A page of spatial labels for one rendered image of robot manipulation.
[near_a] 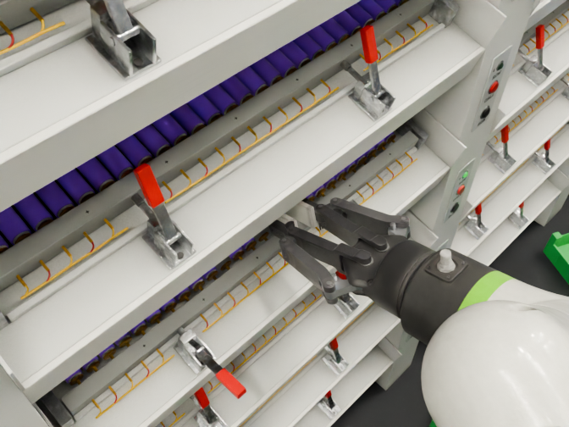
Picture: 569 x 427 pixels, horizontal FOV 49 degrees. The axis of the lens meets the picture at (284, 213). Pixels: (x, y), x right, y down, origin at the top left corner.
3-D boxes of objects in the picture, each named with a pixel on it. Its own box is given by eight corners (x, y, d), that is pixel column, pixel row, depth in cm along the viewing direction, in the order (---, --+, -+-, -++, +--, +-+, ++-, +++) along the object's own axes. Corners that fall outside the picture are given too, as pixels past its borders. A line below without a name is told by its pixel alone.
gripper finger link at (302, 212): (309, 209, 71) (313, 206, 72) (268, 189, 76) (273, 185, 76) (313, 230, 73) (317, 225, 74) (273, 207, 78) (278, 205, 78)
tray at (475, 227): (578, 146, 155) (615, 112, 143) (429, 292, 128) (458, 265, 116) (516, 92, 160) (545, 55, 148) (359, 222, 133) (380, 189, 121)
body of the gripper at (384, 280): (450, 235, 61) (377, 202, 67) (394, 288, 57) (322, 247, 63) (452, 289, 65) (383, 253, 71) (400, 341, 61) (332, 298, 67)
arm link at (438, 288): (448, 385, 59) (503, 324, 63) (445, 301, 51) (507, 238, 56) (397, 352, 63) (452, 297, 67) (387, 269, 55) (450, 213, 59)
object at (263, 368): (417, 262, 109) (450, 225, 97) (127, 529, 81) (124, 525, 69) (335, 180, 113) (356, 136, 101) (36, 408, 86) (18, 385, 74)
